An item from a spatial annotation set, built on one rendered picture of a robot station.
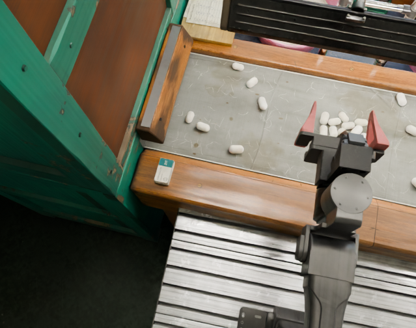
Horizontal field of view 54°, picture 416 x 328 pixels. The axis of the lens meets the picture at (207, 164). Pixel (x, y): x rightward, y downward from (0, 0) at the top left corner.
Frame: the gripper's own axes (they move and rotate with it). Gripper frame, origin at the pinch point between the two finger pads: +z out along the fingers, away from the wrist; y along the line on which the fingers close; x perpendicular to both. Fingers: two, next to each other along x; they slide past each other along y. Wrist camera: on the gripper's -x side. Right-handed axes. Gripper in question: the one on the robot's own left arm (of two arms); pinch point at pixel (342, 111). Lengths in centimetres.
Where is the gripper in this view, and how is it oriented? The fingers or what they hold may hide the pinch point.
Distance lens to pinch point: 74.7
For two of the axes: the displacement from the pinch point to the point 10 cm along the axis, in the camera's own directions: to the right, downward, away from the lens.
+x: 0.3, 3.3, 9.4
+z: 2.0, -9.3, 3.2
